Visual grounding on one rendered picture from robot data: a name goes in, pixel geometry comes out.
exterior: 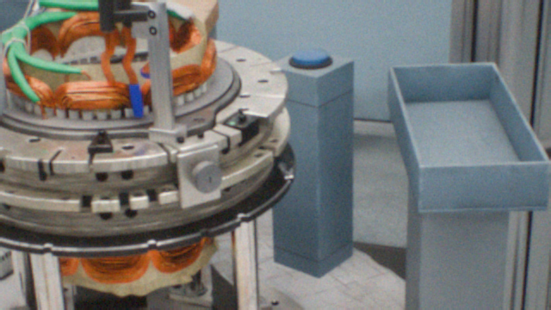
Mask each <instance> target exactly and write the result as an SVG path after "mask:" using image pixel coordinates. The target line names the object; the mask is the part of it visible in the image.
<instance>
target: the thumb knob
mask: <svg viewBox="0 0 551 310"><path fill-rule="evenodd" d="M222 179H223V173H222V170H221V169H220V167H219V166H218V165H217V164H215V163H214V162H212V161H202V162H200V163H199V164H197V165H196V166H195V168H194V169H193V171H192V174H191V182H192V185H193V186H194V187H195V188H196V189H198V190H199V191H200V192H201V193H202V194H211V193H213V192H214V191H215V190H216V189H217V188H218V187H219V186H220V185H221V182H222Z"/></svg>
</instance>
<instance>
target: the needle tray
mask: <svg viewBox="0 0 551 310"><path fill-rule="evenodd" d="M387 102H388V104H387V106H388V109H389V112H390V115H391V118H392V123H393V128H394V132H395V134H396V138H397V141H398V145H399V150H400V153H401V157H402V159H403V163H405V166H406V173H407V176H408V179H409V184H408V215H407V247H406V307H405V310H502V306H503V295H504V283H505V259H506V247H507V235H508V223H509V211H533V210H547V209H548V191H549V181H550V171H551V162H550V160H549V158H548V156H547V154H546V153H545V151H544V150H543V147H542V144H541V143H540V141H539V139H538V138H537V137H536V134H535V133H534V132H533V130H532V129H531V127H530V125H529V123H528V121H527V119H526V117H525V116H524V114H523V111H522V110H521V109H520V107H519V105H518V103H517V100H516V98H515V97H514V96H513V94H511V91H510V90H509V88H508V86H507V84H506V83H505V81H504V79H503V77H502V75H501V73H500V71H499V69H498V67H497V66H496V64H495V63H465V64H436V65H389V66H388V94H387Z"/></svg>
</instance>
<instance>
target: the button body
mask: <svg viewBox="0 0 551 310"><path fill-rule="evenodd" d="M328 55H329V56H331V57H333V64H332V65H330V66H327V67H326V68H322V69H316V70H303V69H298V68H294V67H292V66H291V65H290V64H289V63H288V60H289V59H290V58H291V57H292V56H293V54H292V55H290V56H288V57H286V58H284V59H280V60H277V61H276V62H274V63H275V64H276V65H277V66H278V67H279V68H280V69H281V74H285V76H286V78H287V80H288V102H287V104H286V106H285V108H286V109H287V111H288V113H289V117H290V135H289V139H288V142H290V144H291V146H292V147H293V149H294V152H295V156H296V176H295V179H294V183H291V188H290V190H289V191H288V193H287V194H286V195H285V196H283V198H282V199H281V200H280V201H279V202H278V203H277V204H276V205H275V206H274V207H273V208H272V231H273V259H274V262H275V263H278V264H281V265H285V266H288V268H290V269H292V270H296V271H299V272H301V273H303V274H306V275H309V276H313V277H316V278H318V279H320V278H321V277H322V276H324V275H326V274H327V273H329V272H330V271H332V270H334V269H336V268H337V267H338V265H339V264H341V263H343V262H344V261H345V260H347V259H348V258H350V257H352V256H353V94H354V60H353V59H346V58H343V57H338V56H335V55H330V54H328Z"/></svg>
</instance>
